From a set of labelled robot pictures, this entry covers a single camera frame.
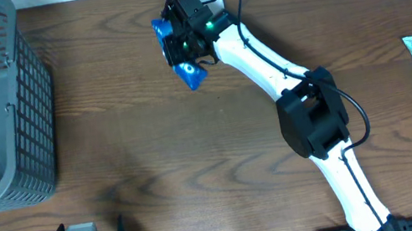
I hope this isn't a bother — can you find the blue Oreo cookie pack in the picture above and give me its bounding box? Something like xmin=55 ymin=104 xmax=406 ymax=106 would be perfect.
xmin=151 ymin=18 xmax=207 ymax=90

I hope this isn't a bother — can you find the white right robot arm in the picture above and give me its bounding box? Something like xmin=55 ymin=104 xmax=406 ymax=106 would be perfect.
xmin=152 ymin=0 xmax=391 ymax=231

